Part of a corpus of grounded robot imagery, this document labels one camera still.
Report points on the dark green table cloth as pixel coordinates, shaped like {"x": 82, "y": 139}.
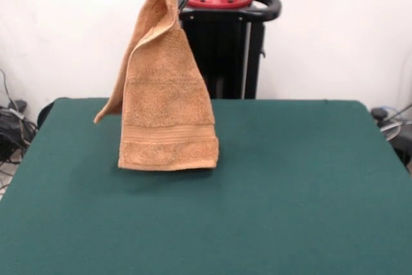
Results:
{"x": 289, "y": 191}

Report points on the black bulky object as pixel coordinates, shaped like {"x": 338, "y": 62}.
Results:
{"x": 404, "y": 149}

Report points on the orange terry towel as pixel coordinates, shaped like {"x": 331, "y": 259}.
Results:
{"x": 167, "y": 94}

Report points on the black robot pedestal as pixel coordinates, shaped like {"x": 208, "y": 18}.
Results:
{"x": 231, "y": 62}

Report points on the small black adapter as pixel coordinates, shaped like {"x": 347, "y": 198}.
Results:
{"x": 380, "y": 114}

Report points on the grey chair base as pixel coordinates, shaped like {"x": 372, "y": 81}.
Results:
{"x": 391, "y": 130}

